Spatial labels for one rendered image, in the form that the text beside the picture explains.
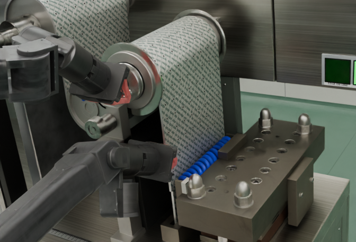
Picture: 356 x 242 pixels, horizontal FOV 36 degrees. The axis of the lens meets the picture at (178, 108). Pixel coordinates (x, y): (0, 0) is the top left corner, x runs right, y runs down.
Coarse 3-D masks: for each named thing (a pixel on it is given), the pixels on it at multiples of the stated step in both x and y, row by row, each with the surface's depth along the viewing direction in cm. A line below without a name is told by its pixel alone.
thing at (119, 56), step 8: (112, 56) 103; (120, 56) 102; (128, 56) 101; (136, 56) 100; (136, 64) 101; (144, 64) 100; (144, 72) 101; (144, 80) 101; (152, 80) 100; (152, 88) 101; (144, 96) 103; (152, 96) 102; (128, 104) 106; (136, 104) 105; (144, 104) 104
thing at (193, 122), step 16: (208, 80) 117; (192, 96) 112; (208, 96) 118; (160, 112) 104; (176, 112) 108; (192, 112) 113; (208, 112) 119; (176, 128) 109; (192, 128) 114; (208, 128) 120; (176, 144) 110; (192, 144) 115; (208, 144) 121; (192, 160) 116; (176, 176) 111
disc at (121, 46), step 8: (112, 48) 103; (120, 48) 102; (128, 48) 101; (136, 48) 100; (104, 56) 105; (144, 56) 100; (152, 64) 100; (152, 72) 100; (160, 80) 100; (160, 88) 101; (160, 96) 101; (152, 104) 103; (128, 112) 107; (136, 112) 106; (144, 112) 105
